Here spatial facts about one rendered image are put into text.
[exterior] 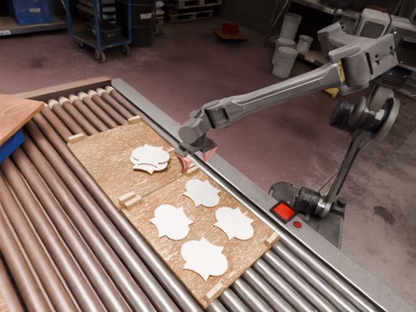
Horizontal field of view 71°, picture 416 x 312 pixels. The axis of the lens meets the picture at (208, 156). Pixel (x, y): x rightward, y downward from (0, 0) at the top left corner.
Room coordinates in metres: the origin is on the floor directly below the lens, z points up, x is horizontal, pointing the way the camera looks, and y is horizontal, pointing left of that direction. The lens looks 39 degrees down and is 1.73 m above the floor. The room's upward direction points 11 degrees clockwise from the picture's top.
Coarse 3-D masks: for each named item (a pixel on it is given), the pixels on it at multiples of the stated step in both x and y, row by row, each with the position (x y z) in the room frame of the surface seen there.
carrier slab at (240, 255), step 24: (168, 192) 0.72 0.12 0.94; (144, 216) 0.60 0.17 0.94; (192, 216) 0.64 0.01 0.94; (168, 240) 0.53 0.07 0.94; (192, 240) 0.54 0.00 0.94; (216, 240) 0.56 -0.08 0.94; (264, 240) 0.59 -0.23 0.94; (168, 264) 0.45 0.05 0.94; (240, 264) 0.49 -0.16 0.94; (192, 288) 0.39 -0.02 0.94
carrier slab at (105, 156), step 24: (72, 144) 0.88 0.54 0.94; (96, 144) 0.91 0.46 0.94; (120, 144) 0.94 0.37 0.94; (144, 144) 0.96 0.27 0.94; (168, 144) 1.00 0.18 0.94; (96, 168) 0.77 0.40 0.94; (120, 168) 0.80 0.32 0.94; (168, 168) 0.85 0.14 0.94; (120, 192) 0.68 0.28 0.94; (144, 192) 0.70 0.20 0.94
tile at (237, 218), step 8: (224, 208) 0.69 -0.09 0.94; (216, 216) 0.65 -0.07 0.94; (224, 216) 0.65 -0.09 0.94; (232, 216) 0.66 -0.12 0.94; (240, 216) 0.67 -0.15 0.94; (216, 224) 0.61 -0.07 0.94; (224, 224) 0.62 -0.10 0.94; (232, 224) 0.63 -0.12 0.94; (240, 224) 0.63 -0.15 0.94; (248, 224) 0.64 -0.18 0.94; (224, 232) 0.59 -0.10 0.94; (232, 232) 0.59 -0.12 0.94; (240, 232) 0.60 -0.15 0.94; (248, 232) 0.61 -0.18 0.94; (240, 240) 0.57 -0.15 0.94
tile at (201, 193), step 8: (192, 184) 0.77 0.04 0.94; (200, 184) 0.78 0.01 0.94; (208, 184) 0.79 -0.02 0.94; (192, 192) 0.74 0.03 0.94; (200, 192) 0.74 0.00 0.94; (208, 192) 0.75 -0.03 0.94; (216, 192) 0.76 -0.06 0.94; (192, 200) 0.70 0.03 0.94; (200, 200) 0.71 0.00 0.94; (208, 200) 0.71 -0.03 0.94; (216, 200) 0.72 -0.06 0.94
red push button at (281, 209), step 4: (280, 204) 0.77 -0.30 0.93; (284, 204) 0.78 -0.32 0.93; (276, 208) 0.75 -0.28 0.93; (280, 208) 0.75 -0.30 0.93; (284, 208) 0.76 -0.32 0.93; (288, 208) 0.76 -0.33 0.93; (280, 212) 0.73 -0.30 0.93; (284, 212) 0.74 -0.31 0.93; (288, 212) 0.74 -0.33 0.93; (292, 212) 0.74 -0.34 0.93; (284, 216) 0.72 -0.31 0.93; (288, 216) 0.72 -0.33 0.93
